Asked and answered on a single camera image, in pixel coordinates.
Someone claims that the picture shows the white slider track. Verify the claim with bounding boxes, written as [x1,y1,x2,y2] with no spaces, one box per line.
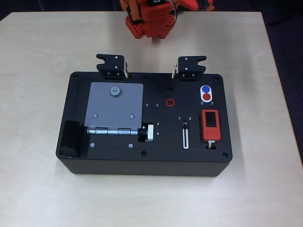
[182,121,191,150]

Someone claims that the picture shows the black and silver knob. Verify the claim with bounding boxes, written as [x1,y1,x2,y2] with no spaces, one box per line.
[137,123,155,143]

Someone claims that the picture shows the grey round door knob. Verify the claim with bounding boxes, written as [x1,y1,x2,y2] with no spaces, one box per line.
[109,85,122,96]

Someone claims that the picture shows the silver metal hinge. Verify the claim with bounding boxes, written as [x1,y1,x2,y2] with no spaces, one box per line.
[86,126,139,136]

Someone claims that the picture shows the black cable wrap post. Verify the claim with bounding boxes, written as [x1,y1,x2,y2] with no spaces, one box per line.
[96,53,130,80]
[171,55,207,81]

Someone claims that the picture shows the red display module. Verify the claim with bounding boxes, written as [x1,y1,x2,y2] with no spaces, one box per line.
[200,109,223,143]

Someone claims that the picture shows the black rounded holder block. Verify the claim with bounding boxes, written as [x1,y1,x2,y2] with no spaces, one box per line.
[58,120,86,158]

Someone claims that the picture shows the blue and red buttons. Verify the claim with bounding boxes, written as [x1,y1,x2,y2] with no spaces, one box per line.
[199,84,214,104]

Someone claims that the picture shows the grey hinged door plate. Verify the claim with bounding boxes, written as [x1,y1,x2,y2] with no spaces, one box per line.
[84,82,144,130]

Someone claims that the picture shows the black task board box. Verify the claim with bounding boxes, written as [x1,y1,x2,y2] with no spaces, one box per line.
[55,70,232,177]

